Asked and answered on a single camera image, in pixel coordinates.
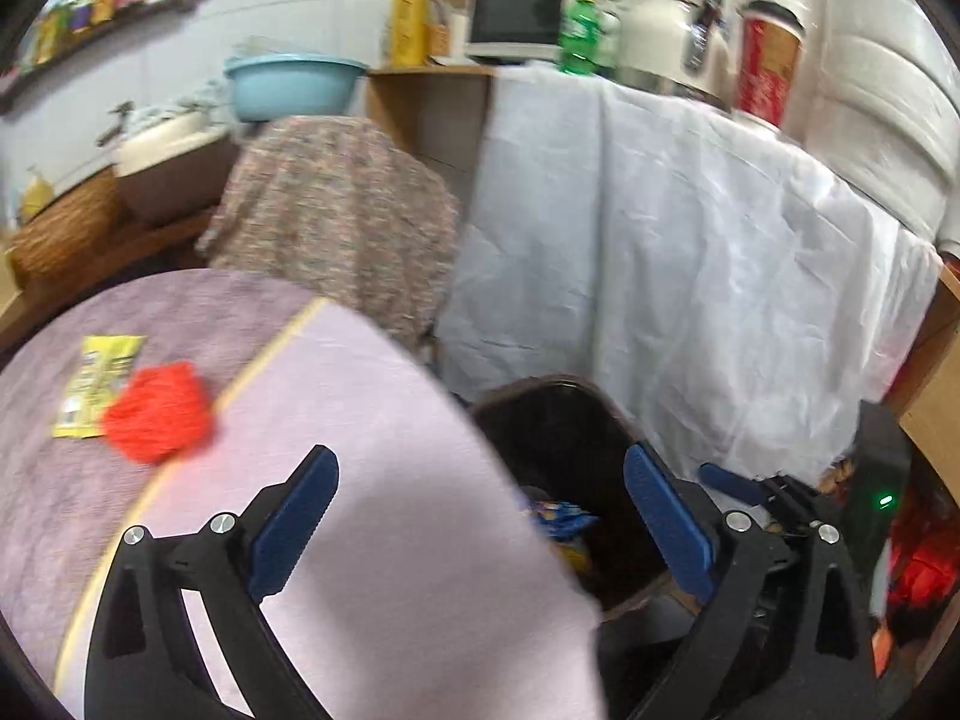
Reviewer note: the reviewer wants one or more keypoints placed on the purple table cloth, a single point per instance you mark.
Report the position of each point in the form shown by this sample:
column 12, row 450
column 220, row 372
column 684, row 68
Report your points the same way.
column 343, row 544

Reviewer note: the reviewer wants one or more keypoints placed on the brass faucet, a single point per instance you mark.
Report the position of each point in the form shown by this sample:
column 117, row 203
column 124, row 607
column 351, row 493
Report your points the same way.
column 121, row 112

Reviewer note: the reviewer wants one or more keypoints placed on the white sheet cover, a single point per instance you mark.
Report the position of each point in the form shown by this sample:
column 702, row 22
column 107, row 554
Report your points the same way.
column 732, row 295

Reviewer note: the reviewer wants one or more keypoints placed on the woven basket sink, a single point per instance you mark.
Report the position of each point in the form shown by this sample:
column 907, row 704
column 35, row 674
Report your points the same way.
column 68, row 229

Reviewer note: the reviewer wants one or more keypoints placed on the red paper cup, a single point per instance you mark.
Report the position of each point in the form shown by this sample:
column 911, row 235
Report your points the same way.
column 772, row 40

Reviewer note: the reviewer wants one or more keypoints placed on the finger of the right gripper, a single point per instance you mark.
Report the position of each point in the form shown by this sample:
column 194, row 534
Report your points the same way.
column 749, row 491

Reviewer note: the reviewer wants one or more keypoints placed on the yellow wrap roll box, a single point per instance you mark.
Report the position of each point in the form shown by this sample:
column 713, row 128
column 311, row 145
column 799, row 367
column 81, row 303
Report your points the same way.
column 409, row 33

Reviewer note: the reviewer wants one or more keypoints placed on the green soda bottle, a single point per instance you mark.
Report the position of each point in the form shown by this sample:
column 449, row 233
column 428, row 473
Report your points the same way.
column 579, row 38

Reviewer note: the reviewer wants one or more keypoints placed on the white bowl stack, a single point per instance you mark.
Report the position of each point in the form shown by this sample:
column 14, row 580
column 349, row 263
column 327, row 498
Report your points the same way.
column 875, row 98

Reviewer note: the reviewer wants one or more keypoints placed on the red foam fruit net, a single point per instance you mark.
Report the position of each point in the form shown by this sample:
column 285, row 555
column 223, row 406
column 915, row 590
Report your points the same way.
column 162, row 412

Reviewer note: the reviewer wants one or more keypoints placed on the yellow soap dispenser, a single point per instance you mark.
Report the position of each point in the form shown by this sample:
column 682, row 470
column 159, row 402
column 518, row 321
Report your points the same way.
column 37, row 194

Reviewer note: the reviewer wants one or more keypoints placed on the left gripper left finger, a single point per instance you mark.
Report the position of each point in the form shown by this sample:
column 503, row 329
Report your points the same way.
column 143, row 657

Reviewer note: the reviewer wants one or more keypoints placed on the white microwave oven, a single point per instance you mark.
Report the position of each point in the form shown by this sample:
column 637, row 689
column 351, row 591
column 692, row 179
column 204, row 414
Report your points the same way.
column 540, row 9

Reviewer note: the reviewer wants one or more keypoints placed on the floral cloth cover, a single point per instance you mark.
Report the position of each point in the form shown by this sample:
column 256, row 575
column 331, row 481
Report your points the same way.
column 333, row 205

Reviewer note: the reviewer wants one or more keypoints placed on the blue snack wrapper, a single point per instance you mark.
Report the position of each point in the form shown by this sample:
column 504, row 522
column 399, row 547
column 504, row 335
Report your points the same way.
column 561, row 521

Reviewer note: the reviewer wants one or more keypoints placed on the dark trash bin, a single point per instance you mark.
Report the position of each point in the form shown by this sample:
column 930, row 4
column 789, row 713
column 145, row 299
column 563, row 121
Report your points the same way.
column 564, row 443

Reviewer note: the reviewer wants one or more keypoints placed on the yellow snack packet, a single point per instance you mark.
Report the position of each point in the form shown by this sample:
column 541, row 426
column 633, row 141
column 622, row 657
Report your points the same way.
column 105, row 367

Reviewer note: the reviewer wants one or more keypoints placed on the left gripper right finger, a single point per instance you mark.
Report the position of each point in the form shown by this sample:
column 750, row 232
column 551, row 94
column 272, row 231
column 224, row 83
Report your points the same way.
column 783, row 629

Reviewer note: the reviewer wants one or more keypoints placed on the light blue plastic basin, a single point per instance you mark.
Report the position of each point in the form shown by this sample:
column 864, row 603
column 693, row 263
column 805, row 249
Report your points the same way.
column 272, row 86

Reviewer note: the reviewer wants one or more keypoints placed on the brown white rice cooker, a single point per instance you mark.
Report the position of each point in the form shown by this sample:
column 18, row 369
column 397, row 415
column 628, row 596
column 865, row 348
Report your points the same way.
column 175, row 168

